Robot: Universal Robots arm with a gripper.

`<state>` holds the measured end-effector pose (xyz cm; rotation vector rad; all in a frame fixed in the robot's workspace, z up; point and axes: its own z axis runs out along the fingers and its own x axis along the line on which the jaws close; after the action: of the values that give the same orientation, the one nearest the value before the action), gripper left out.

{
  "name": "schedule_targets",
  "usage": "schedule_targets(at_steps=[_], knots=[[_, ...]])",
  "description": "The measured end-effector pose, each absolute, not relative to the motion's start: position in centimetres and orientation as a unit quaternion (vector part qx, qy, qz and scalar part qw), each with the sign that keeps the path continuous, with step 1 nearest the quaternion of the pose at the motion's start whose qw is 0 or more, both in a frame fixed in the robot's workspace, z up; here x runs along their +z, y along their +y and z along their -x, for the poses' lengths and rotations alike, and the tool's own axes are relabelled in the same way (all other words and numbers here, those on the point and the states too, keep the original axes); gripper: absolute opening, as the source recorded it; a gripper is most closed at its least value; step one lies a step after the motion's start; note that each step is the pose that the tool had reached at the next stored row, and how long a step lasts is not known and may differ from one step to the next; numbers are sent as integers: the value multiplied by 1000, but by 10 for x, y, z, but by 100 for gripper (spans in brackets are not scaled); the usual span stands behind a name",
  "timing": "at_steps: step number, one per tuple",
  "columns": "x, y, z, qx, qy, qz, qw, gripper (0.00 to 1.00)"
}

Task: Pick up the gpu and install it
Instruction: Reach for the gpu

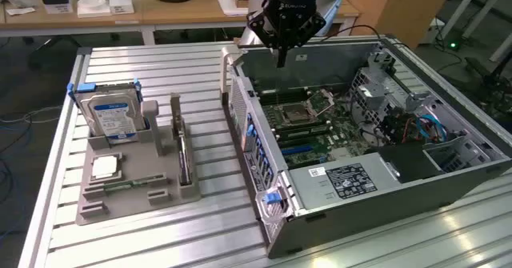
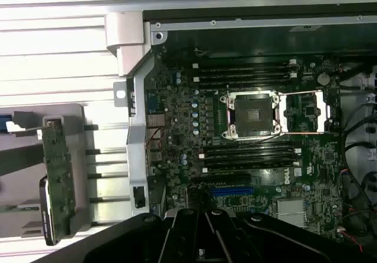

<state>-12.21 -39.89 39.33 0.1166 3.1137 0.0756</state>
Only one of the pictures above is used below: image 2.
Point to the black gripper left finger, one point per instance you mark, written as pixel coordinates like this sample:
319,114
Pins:
132,239

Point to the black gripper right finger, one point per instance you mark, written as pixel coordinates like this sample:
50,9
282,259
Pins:
265,239

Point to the silver chipset heat sink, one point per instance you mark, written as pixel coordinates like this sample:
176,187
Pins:
290,213

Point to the blue expansion slot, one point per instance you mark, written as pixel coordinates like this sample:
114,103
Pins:
232,191

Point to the open grey PC case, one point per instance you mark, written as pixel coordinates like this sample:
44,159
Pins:
137,145

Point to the grey parts rack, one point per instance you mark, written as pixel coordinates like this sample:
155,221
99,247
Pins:
81,157

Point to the CPU socket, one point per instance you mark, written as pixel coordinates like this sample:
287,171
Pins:
250,116

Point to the green motherboard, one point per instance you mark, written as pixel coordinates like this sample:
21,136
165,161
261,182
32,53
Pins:
182,113

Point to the metal socket cover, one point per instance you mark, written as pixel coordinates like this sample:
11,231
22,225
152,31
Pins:
321,113

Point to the thin locking lever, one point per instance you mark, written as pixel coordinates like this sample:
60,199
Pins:
300,92

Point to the RAM slot black clips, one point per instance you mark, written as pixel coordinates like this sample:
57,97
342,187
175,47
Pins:
241,84
241,71

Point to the RAM slot white clips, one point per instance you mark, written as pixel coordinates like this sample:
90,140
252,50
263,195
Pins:
241,78
241,66

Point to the silver coin battery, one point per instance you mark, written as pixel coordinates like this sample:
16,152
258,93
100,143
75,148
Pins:
324,79

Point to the hard disk blue caddy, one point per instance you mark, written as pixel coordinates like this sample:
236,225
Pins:
4,121

